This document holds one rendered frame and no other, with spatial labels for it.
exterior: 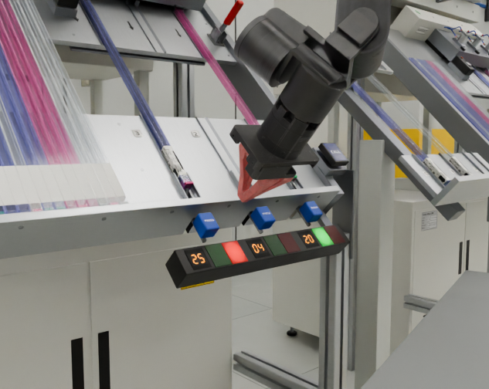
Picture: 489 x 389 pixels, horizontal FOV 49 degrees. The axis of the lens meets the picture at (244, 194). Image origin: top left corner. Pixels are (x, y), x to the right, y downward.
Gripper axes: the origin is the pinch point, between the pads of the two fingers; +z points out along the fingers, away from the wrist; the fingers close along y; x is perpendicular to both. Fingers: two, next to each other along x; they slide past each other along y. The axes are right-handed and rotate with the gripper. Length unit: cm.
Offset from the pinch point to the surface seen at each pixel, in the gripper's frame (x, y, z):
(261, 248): 2.2, -8.1, 10.3
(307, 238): 2.0, -18.5, 10.3
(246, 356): 2, -32, 57
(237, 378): -9, -68, 111
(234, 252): 2.1, -2.9, 10.3
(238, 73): -41, -30, 9
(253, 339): -25, -97, 127
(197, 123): -23.3, -9.5, 8.5
